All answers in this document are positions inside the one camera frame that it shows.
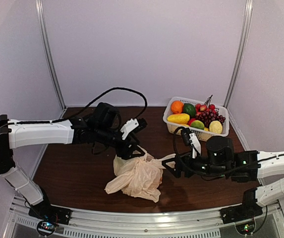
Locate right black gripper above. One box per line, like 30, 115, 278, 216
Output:
162, 150, 229, 180

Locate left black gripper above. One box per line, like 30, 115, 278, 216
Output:
95, 125, 145, 160

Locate beige plastic bag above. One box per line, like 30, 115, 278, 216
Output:
105, 149, 175, 203

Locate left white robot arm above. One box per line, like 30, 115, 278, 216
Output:
0, 103, 147, 220

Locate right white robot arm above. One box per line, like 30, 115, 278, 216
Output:
162, 136, 284, 224

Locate red apple in basket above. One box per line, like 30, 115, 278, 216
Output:
187, 118, 196, 126

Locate green yellow mango in basket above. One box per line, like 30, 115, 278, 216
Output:
190, 120, 205, 130

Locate white plastic basket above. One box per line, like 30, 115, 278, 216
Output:
163, 97, 229, 141

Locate yellow lemon in basket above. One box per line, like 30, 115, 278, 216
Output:
209, 120, 223, 134

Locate green lime in basket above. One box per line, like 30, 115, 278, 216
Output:
183, 103, 197, 118

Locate red grape bunch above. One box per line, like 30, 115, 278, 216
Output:
195, 95, 226, 127

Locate orange in basket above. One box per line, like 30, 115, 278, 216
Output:
170, 101, 184, 114

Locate red cherries in basket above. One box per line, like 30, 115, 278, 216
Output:
195, 104, 216, 112

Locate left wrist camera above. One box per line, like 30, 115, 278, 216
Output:
120, 119, 147, 140

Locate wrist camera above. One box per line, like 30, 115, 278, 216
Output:
120, 119, 147, 140
181, 127, 201, 159

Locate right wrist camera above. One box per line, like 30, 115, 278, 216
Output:
181, 127, 201, 159

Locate right black cable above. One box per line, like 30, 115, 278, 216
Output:
172, 126, 222, 177

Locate black cable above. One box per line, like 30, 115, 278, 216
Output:
50, 86, 148, 124
172, 126, 222, 177

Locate aluminium front rail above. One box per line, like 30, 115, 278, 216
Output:
1, 195, 284, 238

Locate left black cable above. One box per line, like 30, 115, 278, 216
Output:
50, 86, 148, 124

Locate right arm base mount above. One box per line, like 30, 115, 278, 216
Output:
220, 204, 264, 236

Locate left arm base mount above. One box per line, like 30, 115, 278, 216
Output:
26, 201, 71, 238

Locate right aluminium corner post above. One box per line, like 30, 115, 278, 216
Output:
224, 0, 253, 108

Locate aluminium corner post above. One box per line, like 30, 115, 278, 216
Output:
224, 0, 253, 108
35, 0, 67, 110

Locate left aluminium corner post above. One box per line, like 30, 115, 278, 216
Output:
35, 0, 67, 110

